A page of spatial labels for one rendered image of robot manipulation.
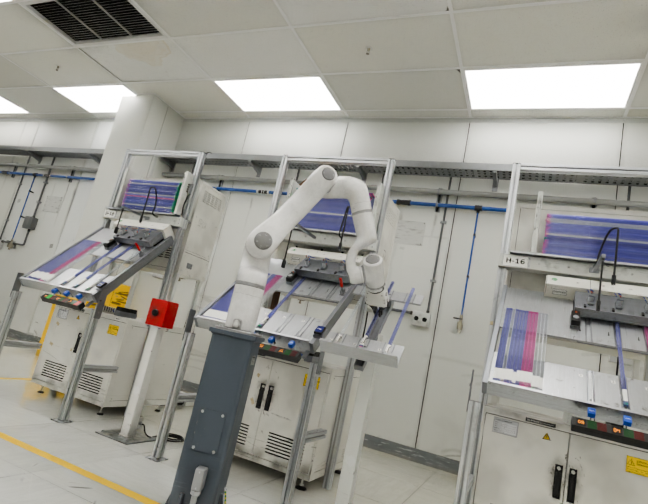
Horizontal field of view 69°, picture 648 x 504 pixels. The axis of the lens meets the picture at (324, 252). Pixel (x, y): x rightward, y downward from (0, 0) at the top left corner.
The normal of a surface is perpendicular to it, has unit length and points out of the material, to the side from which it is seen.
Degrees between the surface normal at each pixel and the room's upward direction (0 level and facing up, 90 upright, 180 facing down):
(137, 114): 90
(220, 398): 90
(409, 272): 90
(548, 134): 90
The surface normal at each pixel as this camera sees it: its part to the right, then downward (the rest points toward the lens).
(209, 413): -0.05, -0.21
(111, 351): -0.37, -0.26
